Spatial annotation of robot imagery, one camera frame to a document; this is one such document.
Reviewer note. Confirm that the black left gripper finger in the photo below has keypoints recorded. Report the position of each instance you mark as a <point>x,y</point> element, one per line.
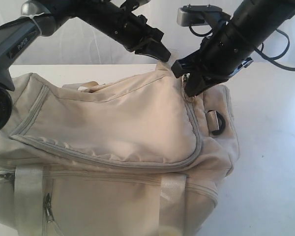
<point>155,50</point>

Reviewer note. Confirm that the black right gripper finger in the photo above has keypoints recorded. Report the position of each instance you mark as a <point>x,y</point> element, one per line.
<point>196,84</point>
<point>205,83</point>

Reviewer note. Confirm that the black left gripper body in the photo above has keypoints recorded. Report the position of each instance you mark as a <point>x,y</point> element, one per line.
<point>121,25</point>

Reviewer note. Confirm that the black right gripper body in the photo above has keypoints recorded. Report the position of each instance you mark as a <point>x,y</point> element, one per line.
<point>220,57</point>

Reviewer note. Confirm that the beige duffel bag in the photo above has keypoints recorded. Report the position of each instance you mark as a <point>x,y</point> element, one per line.
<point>136,157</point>

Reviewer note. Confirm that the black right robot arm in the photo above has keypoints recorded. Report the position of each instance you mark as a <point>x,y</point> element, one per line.
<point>262,17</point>

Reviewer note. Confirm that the white backdrop curtain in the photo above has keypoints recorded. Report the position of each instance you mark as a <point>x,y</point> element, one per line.
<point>76,42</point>

